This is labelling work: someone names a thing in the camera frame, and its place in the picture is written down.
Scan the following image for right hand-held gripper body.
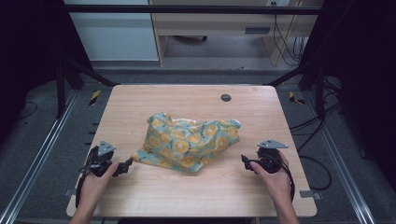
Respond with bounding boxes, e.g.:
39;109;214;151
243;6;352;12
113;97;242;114
255;138;290;175

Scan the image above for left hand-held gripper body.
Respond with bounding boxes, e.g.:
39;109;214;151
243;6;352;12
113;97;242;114
81;139;117;178

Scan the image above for teal cloth with yellow flowers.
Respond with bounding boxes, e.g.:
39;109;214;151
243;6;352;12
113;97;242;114
130;111;243;174

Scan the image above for person's left hand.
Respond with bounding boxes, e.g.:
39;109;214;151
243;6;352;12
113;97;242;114
78;161;120;209

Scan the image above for person's right hand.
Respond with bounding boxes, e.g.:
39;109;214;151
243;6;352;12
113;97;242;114
249;150;294;204

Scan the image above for black curtain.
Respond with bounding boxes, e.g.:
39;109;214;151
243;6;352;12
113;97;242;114
0;0;94;147
300;0;396;190

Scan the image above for white cabinet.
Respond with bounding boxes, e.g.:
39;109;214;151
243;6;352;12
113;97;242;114
64;0;160;63

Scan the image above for right hand-held gripper black cable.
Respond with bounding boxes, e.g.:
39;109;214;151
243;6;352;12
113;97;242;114
263;153;296;203

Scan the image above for hand-held gripper black cable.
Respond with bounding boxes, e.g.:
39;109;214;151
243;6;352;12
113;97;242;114
75;169;89;209
263;153;296;203

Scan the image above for left hand-held gripper black cable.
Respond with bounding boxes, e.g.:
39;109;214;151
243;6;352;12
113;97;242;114
75;169;89;209

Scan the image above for black floor cables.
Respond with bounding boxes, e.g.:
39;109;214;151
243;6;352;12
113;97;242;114
289;78;343;191

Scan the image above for aluminium floor rail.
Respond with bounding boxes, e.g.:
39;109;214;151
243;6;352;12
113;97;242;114
302;90;377;224
0;89;81;224

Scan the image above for black metal frame stand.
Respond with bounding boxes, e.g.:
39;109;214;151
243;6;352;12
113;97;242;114
263;60;327;121
55;57;121;119

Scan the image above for thin black floor cable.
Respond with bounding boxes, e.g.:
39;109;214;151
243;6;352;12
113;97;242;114
18;100;39;121

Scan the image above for black hanging cables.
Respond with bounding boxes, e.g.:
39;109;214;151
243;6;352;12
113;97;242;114
271;1;309;67

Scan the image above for black horizontal frame bar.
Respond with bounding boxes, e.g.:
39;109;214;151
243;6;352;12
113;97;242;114
64;4;323;16

